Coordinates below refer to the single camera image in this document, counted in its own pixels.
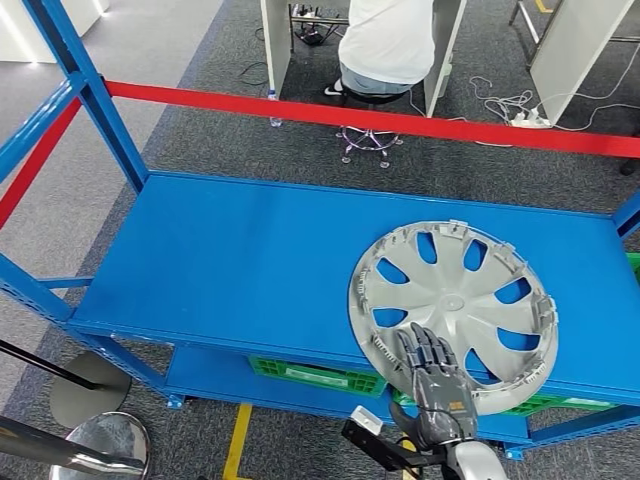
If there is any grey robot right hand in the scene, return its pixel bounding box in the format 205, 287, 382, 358
395, 323, 478, 448

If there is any grey plastic wheel hubcap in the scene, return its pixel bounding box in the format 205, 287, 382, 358
348, 220, 560, 417

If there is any blue metal shelf rack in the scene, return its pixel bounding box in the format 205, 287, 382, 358
0, 0, 640, 462

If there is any yellow floor tape square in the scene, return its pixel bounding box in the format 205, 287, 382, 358
222, 404, 421, 480

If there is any black stool chrome base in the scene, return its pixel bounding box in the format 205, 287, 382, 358
336, 86, 408, 169

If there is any white power strip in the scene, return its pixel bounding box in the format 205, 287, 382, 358
509, 109, 551, 129

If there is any long red barrier belt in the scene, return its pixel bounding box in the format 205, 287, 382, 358
105, 80, 640, 159

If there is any black office chair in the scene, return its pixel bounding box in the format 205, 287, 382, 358
620, 129, 640, 177

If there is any clear plastic water bottle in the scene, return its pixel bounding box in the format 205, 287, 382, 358
267, 90, 284, 128

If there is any person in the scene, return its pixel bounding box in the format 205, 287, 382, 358
324, 0, 436, 99

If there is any white desk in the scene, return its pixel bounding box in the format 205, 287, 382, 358
509, 0, 636, 127
260, 0, 469, 119

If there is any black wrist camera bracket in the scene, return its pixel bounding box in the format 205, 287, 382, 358
341, 419, 446, 473

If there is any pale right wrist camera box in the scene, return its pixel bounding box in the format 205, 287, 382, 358
349, 405, 385, 437

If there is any white cable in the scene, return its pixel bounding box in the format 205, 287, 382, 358
469, 76, 534, 124

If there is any black cable bundle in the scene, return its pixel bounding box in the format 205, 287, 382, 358
290, 3, 351, 46

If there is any chrome stanchion post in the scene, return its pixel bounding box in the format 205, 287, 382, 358
0, 411, 151, 480

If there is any black stanchion post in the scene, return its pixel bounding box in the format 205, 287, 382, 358
0, 339, 132, 430

